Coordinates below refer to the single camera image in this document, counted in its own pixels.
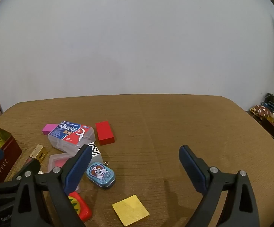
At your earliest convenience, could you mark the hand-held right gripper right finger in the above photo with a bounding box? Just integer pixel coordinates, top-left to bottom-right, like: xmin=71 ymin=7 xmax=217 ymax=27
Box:
xmin=179 ymin=145 xmax=261 ymax=227

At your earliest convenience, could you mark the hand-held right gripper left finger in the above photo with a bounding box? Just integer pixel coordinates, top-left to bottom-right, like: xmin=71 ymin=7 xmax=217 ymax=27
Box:
xmin=11 ymin=144 xmax=93 ymax=227

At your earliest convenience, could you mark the red tin box gold interior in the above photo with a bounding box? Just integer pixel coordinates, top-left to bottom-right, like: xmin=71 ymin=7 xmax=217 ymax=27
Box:
xmin=0 ymin=126 xmax=22 ymax=183

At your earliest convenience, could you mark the clear case with red cards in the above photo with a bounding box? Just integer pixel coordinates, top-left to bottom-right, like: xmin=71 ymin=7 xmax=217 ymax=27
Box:
xmin=47 ymin=152 xmax=82 ymax=194

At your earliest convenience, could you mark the blue dog print tin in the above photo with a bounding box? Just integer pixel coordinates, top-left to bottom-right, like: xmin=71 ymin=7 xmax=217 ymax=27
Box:
xmin=86 ymin=162 xmax=116 ymax=190

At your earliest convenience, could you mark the black white patterned box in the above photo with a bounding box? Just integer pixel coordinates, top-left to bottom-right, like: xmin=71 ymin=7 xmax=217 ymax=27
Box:
xmin=87 ymin=142 xmax=104 ymax=164

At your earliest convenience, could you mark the red block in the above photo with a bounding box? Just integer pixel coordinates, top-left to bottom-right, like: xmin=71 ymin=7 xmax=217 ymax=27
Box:
xmin=95 ymin=121 xmax=116 ymax=146

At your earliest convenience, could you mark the small gold box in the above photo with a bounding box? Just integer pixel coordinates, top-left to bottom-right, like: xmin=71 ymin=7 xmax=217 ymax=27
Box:
xmin=29 ymin=144 xmax=48 ymax=164

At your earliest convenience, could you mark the clear plastic box blue label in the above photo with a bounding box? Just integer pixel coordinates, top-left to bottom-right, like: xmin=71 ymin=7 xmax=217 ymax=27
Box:
xmin=47 ymin=120 xmax=96 ymax=152

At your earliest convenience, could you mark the pink block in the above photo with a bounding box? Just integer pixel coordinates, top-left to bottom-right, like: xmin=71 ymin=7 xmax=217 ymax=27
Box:
xmin=42 ymin=124 xmax=59 ymax=135

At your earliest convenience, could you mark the gold square card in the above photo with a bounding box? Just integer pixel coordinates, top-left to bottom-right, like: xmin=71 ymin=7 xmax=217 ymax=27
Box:
xmin=112 ymin=194 xmax=150 ymax=226

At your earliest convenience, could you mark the brown floral pouch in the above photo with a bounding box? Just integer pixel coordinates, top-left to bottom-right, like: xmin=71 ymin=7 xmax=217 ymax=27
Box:
xmin=250 ymin=105 xmax=274 ymax=119

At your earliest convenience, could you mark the dark side cabinet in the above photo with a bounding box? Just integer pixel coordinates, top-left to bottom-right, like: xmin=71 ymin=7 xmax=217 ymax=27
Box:
xmin=245 ymin=110 xmax=274 ymax=148

